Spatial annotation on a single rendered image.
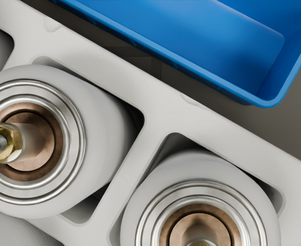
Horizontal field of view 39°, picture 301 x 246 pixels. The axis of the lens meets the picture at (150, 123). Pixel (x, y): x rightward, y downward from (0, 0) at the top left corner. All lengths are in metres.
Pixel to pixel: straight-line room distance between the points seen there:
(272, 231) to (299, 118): 0.27
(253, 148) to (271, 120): 0.19
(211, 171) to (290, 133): 0.27
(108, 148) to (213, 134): 0.09
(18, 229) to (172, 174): 0.14
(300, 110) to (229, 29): 0.12
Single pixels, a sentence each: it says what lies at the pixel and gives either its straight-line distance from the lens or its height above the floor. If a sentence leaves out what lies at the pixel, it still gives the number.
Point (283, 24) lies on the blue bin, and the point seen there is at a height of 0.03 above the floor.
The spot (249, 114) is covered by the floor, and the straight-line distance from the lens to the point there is 0.51.
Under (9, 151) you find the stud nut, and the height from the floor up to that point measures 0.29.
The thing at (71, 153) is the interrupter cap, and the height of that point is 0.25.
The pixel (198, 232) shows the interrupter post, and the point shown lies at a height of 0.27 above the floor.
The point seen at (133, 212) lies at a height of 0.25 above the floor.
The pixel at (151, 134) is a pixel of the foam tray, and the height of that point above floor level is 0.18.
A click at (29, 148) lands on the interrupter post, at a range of 0.24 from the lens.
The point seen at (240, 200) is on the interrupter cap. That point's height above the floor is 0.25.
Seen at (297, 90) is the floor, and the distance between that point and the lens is 0.52.
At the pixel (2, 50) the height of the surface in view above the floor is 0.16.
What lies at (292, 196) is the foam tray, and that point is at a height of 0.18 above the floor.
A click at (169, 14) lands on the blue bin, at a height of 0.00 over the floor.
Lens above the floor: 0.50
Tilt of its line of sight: 85 degrees down
